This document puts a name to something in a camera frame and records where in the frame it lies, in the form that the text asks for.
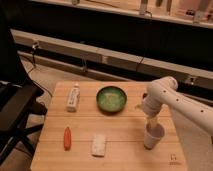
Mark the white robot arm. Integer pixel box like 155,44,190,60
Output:
142,76,213,136

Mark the orange carrot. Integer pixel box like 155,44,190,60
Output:
63,127,71,150

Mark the white sponge block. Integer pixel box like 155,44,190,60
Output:
91,134,106,157

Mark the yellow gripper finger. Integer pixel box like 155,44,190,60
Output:
147,116,158,130

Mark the black chair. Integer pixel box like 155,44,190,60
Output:
0,5,47,166

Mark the white tube bottle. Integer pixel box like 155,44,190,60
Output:
66,83,80,112

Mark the wooden table board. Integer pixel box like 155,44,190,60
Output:
31,81,187,171

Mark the green bowl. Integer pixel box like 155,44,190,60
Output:
96,86,127,113

